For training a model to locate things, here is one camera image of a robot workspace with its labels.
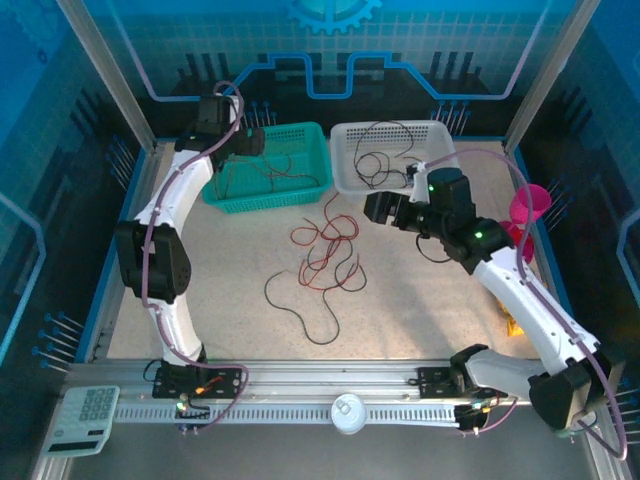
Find thin red cable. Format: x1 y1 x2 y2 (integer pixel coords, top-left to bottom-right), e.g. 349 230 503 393
291 193 362 292
213 158 241 200
234 153 322 195

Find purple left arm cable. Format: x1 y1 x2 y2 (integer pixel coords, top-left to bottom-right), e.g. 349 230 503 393
141 80 250 432

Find thin black cable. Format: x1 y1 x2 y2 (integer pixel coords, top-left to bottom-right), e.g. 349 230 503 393
353 121 416 189
263 238 369 347
369 149 426 189

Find aluminium frame post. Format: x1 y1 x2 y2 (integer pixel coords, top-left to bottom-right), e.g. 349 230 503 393
503 0 602 152
53 0 162 151

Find teal plastic basket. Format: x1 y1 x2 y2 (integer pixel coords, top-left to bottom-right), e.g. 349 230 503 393
200 121 335 215

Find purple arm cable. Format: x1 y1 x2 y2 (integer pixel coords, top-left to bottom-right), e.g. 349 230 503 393
141 80 250 432
423 148 629 461

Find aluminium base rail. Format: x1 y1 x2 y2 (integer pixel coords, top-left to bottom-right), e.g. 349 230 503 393
67 357 599 407

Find white plastic basket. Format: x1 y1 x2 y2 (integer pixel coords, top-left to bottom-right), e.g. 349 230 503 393
329 119 457 204

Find yellow snack bag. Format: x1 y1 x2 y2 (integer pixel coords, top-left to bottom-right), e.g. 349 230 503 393
499 304 524 337

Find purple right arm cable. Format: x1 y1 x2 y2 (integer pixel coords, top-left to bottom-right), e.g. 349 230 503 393
423 148 629 461

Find white round lid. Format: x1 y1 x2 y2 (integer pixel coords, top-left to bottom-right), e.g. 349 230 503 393
329 393 370 435

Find white desk calculator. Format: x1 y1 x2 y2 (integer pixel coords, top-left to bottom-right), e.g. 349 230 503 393
39 384 121 459

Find slotted grey cable duct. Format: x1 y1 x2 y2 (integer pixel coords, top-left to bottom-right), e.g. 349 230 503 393
113 403 464 427

